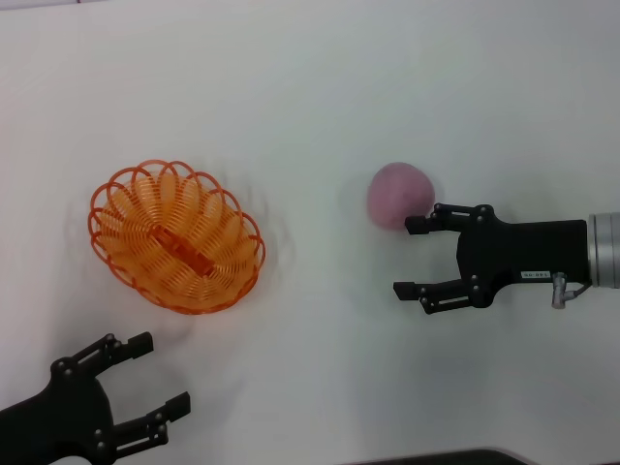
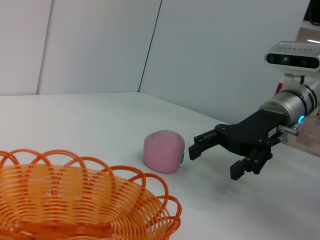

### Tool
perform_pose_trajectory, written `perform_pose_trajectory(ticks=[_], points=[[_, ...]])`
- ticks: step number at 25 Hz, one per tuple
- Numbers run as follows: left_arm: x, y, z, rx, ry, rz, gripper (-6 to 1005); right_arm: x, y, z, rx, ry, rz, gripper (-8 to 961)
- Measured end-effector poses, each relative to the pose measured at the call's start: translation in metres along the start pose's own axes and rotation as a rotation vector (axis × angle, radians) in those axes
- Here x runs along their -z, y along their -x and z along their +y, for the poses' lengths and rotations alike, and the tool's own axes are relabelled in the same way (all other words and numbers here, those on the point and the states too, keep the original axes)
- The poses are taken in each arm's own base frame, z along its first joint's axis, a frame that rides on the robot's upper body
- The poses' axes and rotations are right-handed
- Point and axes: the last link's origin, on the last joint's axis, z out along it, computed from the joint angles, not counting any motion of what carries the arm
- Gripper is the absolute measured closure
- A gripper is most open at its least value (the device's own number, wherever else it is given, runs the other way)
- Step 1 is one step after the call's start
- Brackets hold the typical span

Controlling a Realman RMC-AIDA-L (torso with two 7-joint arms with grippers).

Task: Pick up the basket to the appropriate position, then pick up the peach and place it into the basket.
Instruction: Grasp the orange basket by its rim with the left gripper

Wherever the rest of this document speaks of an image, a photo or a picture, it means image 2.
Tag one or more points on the pink peach toy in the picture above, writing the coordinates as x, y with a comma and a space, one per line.
162, 150

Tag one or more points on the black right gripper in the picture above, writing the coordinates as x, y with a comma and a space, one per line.
252, 132

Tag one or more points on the black background equipment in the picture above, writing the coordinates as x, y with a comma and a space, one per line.
313, 11

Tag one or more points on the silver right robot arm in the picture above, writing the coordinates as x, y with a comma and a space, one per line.
295, 102

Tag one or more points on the orange woven plastic basket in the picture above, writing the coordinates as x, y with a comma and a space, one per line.
75, 200

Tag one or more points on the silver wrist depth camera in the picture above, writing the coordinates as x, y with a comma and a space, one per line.
292, 58

